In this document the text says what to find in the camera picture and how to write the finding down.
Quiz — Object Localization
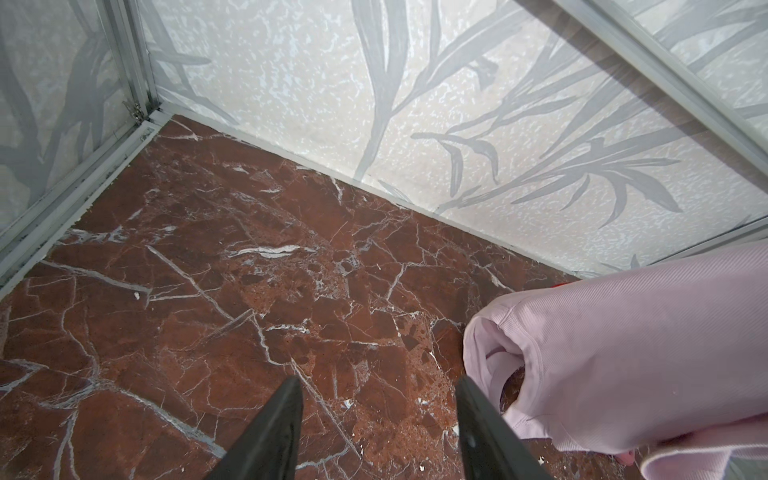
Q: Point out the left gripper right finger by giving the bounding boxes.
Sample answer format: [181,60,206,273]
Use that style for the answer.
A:
[455,376,552,480]

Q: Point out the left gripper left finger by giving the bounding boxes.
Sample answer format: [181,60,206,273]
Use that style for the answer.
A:
[205,376,303,480]

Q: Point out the light pink ribbed cloth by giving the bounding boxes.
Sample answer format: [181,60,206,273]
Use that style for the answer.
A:
[463,241,767,479]

